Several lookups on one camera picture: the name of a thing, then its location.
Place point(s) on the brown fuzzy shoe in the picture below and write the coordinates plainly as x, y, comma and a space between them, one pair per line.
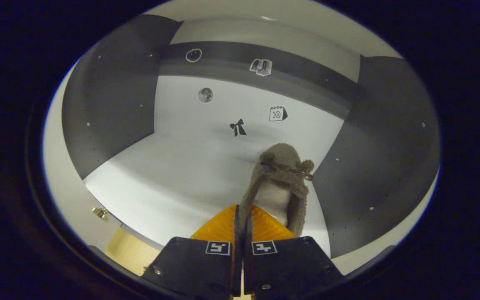
281, 162

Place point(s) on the metal door hinge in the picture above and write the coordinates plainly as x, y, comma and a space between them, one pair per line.
100, 213

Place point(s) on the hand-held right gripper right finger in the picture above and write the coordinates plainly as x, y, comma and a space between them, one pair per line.
290, 266

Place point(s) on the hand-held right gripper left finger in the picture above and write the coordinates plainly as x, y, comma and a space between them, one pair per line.
194, 266

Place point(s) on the white cabinet door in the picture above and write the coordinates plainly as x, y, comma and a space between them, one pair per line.
63, 175
390, 246

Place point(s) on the white cabinet shelf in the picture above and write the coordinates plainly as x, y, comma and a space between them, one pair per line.
240, 9
161, 179

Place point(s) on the white shoe cabinet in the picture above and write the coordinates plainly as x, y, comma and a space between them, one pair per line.
223, 108

